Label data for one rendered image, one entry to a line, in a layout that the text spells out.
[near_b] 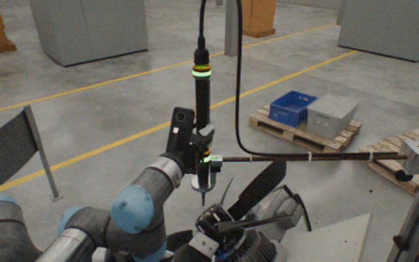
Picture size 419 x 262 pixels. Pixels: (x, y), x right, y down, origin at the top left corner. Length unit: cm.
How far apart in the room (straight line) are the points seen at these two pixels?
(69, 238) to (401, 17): 762
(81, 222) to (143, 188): 16
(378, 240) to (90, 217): 260
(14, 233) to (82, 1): 621
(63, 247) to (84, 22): 643
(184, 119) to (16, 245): 49
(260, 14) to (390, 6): 307
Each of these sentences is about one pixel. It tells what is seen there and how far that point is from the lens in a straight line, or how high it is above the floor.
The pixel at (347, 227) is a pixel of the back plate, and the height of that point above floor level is 131.
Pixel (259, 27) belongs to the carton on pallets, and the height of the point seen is 27.
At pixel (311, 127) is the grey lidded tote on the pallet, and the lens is 386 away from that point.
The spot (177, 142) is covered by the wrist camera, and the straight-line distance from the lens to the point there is 66.
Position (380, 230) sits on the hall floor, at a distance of 309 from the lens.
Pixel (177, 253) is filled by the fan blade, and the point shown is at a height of 119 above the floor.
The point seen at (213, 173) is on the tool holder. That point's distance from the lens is 87.
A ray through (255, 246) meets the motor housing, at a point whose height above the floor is 118.
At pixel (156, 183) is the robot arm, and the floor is 167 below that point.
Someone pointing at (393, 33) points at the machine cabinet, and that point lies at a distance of 793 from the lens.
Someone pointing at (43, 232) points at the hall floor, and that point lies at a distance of 304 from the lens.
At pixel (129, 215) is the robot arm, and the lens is 56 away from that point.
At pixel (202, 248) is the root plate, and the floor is 119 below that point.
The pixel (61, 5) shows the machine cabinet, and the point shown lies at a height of 117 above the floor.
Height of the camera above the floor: 205
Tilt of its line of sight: 30 degrees down
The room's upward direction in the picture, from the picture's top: straight up
